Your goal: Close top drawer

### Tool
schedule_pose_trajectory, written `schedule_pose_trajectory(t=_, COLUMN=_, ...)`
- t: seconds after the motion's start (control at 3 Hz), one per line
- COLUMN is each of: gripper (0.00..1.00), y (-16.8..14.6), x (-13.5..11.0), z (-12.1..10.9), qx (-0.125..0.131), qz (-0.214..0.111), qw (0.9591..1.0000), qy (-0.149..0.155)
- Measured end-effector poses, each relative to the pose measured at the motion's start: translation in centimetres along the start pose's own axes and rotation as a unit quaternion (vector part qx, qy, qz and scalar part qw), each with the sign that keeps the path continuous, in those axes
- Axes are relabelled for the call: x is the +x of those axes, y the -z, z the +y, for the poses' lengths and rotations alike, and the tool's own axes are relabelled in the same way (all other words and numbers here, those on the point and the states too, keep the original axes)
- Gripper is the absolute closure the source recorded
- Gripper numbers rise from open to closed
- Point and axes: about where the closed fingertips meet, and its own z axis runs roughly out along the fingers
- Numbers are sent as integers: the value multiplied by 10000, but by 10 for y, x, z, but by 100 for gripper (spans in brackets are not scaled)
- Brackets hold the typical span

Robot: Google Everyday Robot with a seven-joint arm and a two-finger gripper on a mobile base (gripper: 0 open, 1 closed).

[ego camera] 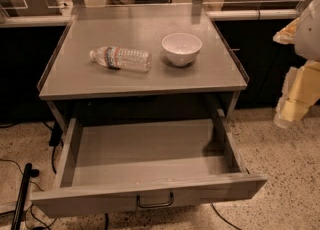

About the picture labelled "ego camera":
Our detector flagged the black drawer handle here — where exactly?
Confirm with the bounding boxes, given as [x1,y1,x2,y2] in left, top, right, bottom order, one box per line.
[135,191,175,209]

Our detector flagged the white ceramic bowl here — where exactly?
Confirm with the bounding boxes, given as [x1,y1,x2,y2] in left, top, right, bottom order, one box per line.
[162,33,202,67]

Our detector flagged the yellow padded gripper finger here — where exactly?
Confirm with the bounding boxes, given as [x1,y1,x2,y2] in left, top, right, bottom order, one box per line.
[274,60,320,128]

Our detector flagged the white horizontal rail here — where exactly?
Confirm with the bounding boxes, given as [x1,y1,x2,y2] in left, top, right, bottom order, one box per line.
[0,9,300,28]

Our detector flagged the black pole stand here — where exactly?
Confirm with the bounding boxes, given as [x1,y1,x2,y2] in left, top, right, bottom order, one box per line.
[11,163,39,230]

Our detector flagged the open grey top drawer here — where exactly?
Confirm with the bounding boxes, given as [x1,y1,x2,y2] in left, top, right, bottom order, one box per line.
[31,112,267,217]

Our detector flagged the clear plastic water bottle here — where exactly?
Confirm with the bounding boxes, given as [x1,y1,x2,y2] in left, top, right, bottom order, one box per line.
[89,46,152,73]

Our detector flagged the grey cabinet desk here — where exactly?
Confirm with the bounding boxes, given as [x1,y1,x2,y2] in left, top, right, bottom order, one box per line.
[36,3,250,135]

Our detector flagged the black floor cable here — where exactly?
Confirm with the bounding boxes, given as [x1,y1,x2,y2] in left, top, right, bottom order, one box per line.
[210,203,242,230]

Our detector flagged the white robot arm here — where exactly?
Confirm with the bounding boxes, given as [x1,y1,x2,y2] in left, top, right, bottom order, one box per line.
[273,0,320,128]

